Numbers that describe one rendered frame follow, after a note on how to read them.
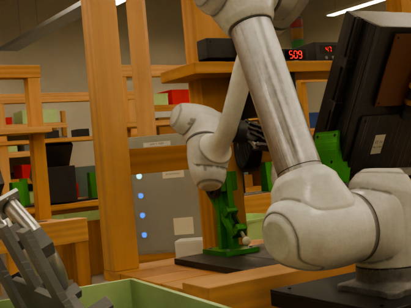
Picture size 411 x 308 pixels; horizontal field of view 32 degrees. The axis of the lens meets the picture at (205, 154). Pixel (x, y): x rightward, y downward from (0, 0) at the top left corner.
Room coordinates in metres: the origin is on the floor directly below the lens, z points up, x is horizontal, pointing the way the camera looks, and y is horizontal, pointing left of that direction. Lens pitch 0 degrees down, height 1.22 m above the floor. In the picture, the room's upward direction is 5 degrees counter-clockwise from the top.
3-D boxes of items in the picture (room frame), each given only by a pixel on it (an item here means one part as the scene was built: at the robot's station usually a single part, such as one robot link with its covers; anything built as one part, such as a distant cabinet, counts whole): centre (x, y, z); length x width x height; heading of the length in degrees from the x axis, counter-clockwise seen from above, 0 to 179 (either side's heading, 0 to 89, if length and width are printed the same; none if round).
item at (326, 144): (2.34, -0.41, 1.17); 0.13 x 0.12 x 0.20; 120
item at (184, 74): (2.66, -0.31, 1.52); 0.90 x 0.25 x 0.04; 120
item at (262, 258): (2.44, -0.45, 0.89); 1.10 x 0.42 x 0.02; 120
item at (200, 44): (2.48, -0.08, 1.59); 0.15 x 0.07 x 0.07; 120
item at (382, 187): (1.60, -0.39, 1.06); 0.18 x 0.16 x 0.22; 122
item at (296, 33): (2.75, -0.40, 1.67); 0.05 x 0.05 x 0.05
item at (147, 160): (2.75, -0.26, 1.23); 1.30 x 0.05 x 0.09; 120
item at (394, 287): (1.62, -0.41, 0.92); 0.22 x 0.18 x 0.06; 121
